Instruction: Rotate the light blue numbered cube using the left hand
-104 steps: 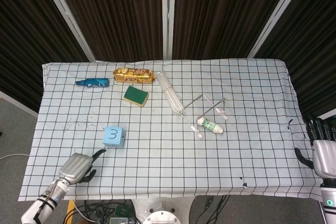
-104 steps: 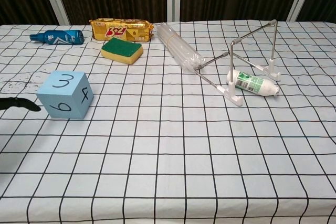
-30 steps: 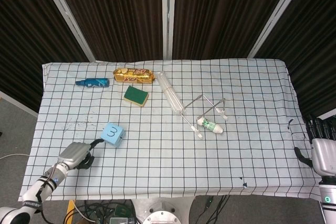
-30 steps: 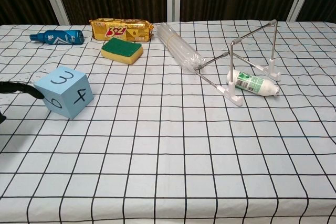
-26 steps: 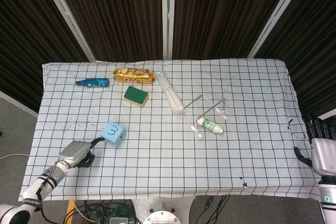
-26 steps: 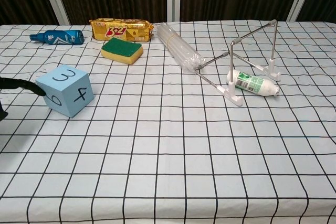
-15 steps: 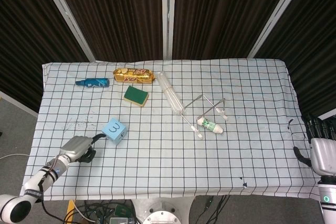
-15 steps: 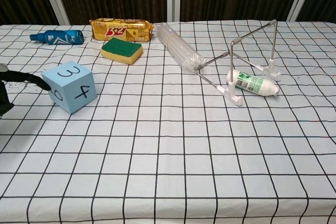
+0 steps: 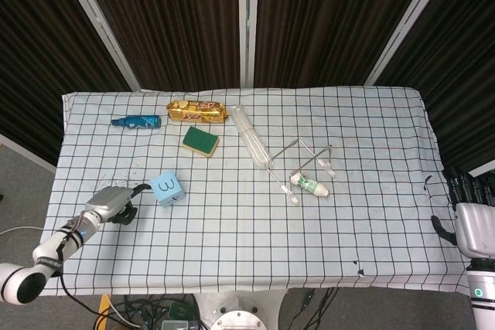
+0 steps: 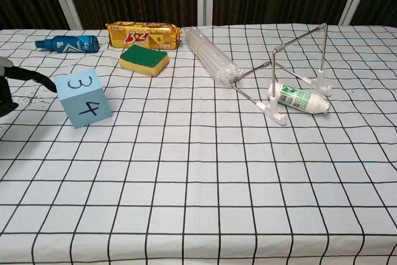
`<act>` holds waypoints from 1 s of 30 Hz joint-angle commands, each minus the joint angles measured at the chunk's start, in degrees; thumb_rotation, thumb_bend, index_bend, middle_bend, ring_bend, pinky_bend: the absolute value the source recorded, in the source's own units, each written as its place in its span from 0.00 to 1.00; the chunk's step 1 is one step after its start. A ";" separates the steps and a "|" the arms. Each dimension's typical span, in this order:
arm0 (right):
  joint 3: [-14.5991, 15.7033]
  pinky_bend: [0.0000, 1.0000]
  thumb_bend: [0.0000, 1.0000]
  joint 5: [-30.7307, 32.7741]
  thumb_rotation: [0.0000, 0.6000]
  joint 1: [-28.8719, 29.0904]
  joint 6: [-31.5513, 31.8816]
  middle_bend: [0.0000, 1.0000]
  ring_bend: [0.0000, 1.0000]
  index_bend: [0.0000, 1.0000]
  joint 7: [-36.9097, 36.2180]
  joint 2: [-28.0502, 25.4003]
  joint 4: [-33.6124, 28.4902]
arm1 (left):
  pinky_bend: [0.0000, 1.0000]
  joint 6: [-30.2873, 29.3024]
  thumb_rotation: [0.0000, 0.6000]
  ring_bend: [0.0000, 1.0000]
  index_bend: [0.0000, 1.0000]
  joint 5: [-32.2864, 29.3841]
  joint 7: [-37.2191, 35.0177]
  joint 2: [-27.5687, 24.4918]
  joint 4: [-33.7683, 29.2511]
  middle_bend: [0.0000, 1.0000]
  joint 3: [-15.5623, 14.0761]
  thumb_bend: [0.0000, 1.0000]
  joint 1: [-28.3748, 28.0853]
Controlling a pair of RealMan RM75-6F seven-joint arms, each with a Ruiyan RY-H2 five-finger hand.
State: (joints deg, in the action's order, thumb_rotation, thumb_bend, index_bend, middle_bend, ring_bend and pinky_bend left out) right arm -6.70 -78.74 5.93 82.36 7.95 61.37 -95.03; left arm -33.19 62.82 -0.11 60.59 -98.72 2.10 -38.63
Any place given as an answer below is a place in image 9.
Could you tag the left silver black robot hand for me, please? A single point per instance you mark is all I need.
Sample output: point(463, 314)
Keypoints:
point(112, 202)

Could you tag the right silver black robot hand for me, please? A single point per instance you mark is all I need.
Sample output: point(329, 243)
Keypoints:
point(470, 214)

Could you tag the light blue numbered foam cube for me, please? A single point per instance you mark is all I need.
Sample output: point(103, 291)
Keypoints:
point(167, 189)

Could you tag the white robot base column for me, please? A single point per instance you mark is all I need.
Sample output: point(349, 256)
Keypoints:
point(239, 312)

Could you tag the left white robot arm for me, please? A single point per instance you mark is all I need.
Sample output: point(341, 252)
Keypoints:
point(46, 252)

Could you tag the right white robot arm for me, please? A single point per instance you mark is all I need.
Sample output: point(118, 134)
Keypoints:
point(481, 291)

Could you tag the white black grid tablecloth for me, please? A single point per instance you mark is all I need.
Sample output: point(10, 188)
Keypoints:
point(247, 198)

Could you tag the green and yellow sponge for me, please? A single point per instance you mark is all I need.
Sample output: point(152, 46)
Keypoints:
point(201, 140)

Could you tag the gold biscuit packet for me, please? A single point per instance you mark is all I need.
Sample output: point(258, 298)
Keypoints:
point(197, 111)

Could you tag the green electronics box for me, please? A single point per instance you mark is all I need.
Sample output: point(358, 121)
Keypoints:
point(178, 318)

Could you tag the clear plastic tube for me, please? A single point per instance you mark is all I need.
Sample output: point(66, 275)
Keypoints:
point(251, 138)

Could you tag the white bottle green label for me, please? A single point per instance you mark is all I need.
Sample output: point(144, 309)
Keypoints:
point(309, 184)

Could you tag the white panel frame post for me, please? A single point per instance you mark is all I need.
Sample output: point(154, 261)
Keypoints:
point(410, 21)
point(247, 22)
point(98, 22)

